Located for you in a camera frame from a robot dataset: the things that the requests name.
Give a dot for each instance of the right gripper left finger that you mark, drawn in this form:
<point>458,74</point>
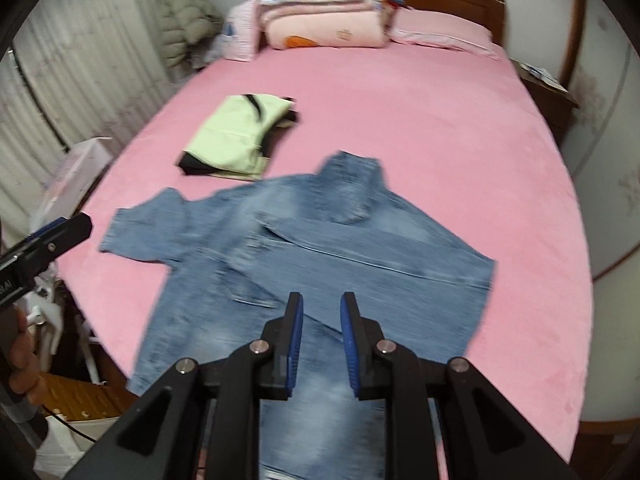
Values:
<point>202,420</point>

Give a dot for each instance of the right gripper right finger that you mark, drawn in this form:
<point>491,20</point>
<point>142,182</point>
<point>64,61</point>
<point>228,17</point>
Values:
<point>441,420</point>

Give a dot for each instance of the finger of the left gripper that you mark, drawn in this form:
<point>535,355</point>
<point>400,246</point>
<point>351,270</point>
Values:
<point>37,251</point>

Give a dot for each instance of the blue denim jacket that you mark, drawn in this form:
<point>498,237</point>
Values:
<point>235,257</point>

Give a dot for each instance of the person left hand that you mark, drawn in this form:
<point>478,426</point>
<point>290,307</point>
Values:
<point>26,375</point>

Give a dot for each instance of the white pink storage box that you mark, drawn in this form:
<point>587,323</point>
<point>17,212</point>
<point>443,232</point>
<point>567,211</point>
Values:
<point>79,169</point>

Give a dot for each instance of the white curtain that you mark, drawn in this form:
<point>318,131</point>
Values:
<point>76,70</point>

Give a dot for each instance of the folded green black garment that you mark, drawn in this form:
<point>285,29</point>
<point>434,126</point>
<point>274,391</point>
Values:
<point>237,140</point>

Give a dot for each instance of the beige puffer coat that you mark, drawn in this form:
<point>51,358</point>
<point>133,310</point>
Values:
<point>183,26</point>

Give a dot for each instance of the white cartoon pillow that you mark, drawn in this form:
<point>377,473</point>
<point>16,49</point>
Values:
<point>240,36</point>

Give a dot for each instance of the pink bed sheet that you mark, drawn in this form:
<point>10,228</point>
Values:
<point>424,181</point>

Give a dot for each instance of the floral sliding wardrobe door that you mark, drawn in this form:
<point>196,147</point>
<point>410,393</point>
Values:
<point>601,150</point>

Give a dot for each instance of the dark wooden nightstand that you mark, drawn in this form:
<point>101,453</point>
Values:
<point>555,106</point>

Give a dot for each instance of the papers on nightstand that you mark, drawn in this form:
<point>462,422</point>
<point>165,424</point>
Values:
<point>542,75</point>

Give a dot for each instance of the folded pink blanket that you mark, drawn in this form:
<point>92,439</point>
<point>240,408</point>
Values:
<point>348,29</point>

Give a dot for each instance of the pink pillow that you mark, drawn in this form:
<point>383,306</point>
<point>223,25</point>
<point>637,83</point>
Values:
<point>442,31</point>

